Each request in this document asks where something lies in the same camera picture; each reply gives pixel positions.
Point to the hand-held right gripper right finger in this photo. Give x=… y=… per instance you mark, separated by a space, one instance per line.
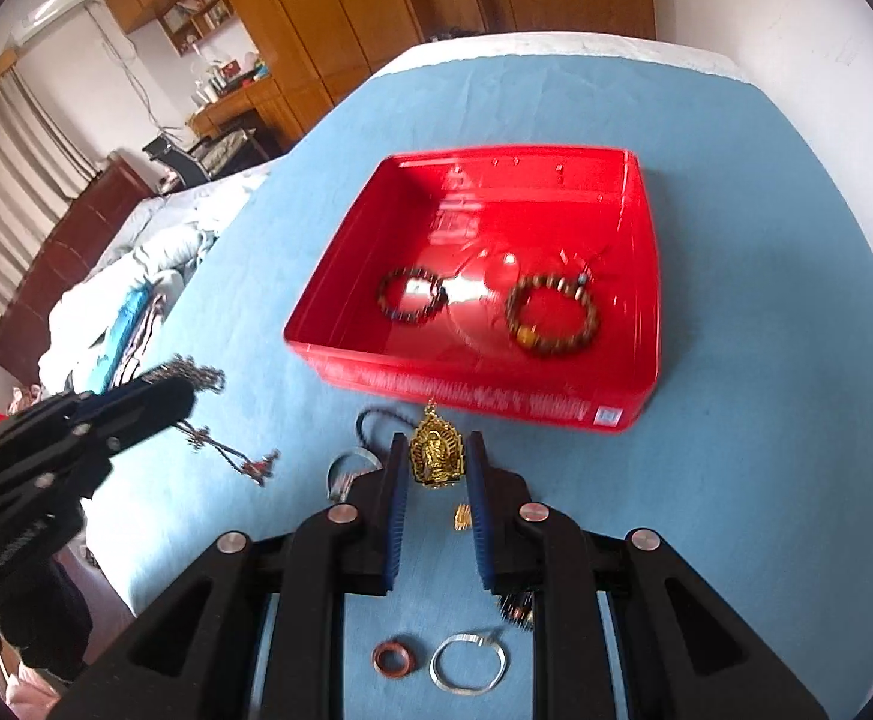
x=481 y=517

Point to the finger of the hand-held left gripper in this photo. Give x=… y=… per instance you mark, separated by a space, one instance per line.
x=54 y=476
x=147 y=401

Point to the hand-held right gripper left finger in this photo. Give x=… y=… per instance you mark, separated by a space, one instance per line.
x=399 y=517

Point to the thin silver bangle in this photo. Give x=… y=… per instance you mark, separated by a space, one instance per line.
x=436 y=671

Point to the red plastic box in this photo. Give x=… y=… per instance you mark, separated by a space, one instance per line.
x=406 y=240

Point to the person's left hand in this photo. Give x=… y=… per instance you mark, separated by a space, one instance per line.
x=39 y=615

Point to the small gold charm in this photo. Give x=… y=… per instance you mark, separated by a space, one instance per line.
x=464 y=519

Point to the blue folded cloth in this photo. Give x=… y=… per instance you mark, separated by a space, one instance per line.
x=125 y=330

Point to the white quilt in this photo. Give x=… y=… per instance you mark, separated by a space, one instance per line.
x=166 y=255

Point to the dark brown bed headboard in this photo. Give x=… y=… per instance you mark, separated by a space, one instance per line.
x=69 y=255

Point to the black chair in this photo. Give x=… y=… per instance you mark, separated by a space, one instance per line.
x=181 y=161

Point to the beige striped curtain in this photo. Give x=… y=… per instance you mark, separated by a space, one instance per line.
x=9 y=165

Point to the wooden desk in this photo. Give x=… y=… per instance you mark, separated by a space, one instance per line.
x=256 y=105

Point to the blue table cloth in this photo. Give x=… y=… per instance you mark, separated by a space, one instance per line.
x=744 y=315

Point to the white air conditioner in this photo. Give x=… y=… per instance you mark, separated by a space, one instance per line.
x=54 y=11

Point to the wooden wardrobe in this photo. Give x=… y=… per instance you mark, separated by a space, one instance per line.
x=294 y=15

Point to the wooden wall bookshelf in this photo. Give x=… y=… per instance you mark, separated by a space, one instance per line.
x=200 y=15

